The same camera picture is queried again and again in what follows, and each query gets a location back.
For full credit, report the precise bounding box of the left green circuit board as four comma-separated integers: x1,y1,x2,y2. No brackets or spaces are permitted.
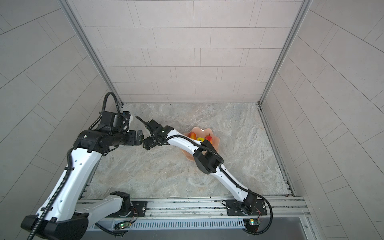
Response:
114,221,132,230

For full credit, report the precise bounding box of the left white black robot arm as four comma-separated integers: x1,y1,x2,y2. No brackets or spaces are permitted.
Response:
21,130,144,240

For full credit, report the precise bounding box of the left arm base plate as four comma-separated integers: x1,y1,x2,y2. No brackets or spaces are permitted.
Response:
107,201,148,218

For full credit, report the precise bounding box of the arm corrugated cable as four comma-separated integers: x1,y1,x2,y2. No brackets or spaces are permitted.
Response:
149,133,274,236
26,91,121,240

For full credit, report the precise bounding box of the pink scalloped fruit bowl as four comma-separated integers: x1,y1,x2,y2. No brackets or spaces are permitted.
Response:
181,126,221,162

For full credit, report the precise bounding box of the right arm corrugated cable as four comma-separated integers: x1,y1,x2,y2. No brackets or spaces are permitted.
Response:
149,133,274,236

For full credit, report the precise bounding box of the right green circuit board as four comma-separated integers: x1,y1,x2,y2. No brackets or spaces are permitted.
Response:
243,219,261,235

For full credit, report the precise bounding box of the aluminium mounting rail frame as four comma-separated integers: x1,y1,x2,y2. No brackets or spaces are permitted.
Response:
76,196,321,240

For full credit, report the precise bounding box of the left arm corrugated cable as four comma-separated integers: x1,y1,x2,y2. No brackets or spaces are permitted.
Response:
26,91,121,240

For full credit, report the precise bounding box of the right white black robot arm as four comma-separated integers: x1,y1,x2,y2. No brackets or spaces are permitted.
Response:
136,116,266,216

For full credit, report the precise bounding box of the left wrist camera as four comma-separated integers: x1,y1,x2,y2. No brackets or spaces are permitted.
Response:
97,111,132,135

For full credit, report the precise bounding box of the red yellow fake mango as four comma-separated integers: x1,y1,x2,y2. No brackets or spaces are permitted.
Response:
188,132,197,140
205,135,213,144

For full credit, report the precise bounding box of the green circuit board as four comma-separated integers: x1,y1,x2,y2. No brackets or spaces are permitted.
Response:
243,219,261,235
114,221,132,230

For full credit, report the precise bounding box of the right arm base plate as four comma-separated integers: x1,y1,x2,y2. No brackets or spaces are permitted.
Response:
222,199,268,216

